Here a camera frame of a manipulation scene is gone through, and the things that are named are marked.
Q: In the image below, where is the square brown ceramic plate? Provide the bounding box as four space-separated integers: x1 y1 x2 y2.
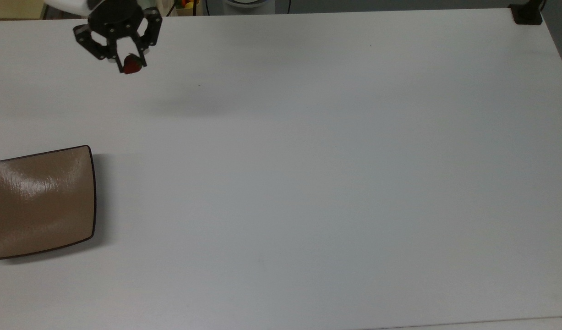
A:
0 145 97 261

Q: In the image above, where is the black corner clamp base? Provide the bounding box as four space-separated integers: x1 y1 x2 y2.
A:
508 0 545 25

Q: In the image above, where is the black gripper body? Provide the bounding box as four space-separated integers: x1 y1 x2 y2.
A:
87 0 145 42

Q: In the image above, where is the red strawberry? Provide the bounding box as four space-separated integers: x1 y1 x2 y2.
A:
123 54 144 75

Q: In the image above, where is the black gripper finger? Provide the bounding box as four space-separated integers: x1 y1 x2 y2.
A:
133 6 163 67
73 24 125 74

